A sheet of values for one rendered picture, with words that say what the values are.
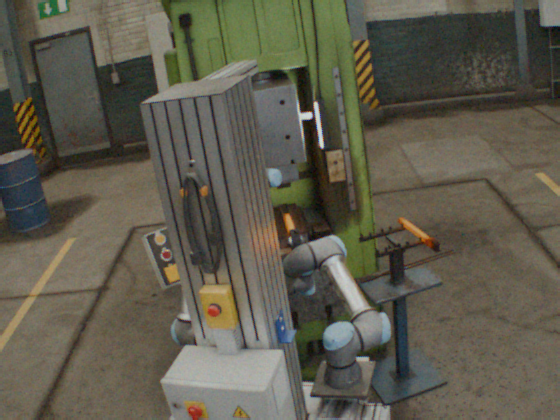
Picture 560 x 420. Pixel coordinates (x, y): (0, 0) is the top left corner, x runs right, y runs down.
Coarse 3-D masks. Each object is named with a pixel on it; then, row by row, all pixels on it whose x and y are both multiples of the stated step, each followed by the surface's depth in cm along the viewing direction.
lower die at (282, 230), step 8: (272, 208) 360; (280, 208) 355; (288, 208) 354; (296, 208) 354; (280, 216) 347; (296, 216) 343; (280, 224) 337; (296, 224) 333; (304, 224) 332; (280, 232) 327; (288, 232) 323; (304, 232) 324; (280, 240) 324; (280, 248) 325
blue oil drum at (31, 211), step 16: (0, 160) 676; (16, 160) 654; (32, 160) 677; (0, 176) 657; (16, 176) 659; (32, 176) 676; (0, 192) 670; (16, 192) 665; (32, 192) 677; (16, 208) 671; (32, 208) 680; (48, 208) 709; (16, 224) 680; (32, 224) 684
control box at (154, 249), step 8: (152, 232) 298; (160, 232) 299; (144, 240) 298; (152, 240) 297; (168, 240) 300; (152, 248) 296; (160, 248) 297; (168, 248) 299; (152, 256) 295; (160, 256) 296; (152, 264) 299; (160, 264) 295; (168, 264) 297; (160, 272) 294; (160, 280) 297; (168, 280) 295; (176, 280) 296
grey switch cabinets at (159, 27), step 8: (152, 16) 786; (160, 16) 785; (152, 24) 790; (160, 24) 790; (168, 24) 789; (152, 32) 794; (160, 32) 794; (168, 32) 793; (152, 40) 798; (160, 40) 798; (168, 40) 798; (152, 48) 803; (160, 48) 803; (168, 48) 802; (152, 56) 807; (160, 56) 807; (160, 64) 811; (160, 72) 816; (160, 80) 820; (160, 88) 824
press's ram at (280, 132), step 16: (272, 80) 315; (288, 80) 308; (256, 96) 295; (272, 96) 296; (288, 96) 297; (272, 112) 299; (288, 112) 300; (304, 112) 323; (272, 128) 302; (288, 128) 303; (272, 144) 305; (288, 144) 306; (272, 160) 308; (288, 160) 309; (304, 160) 310
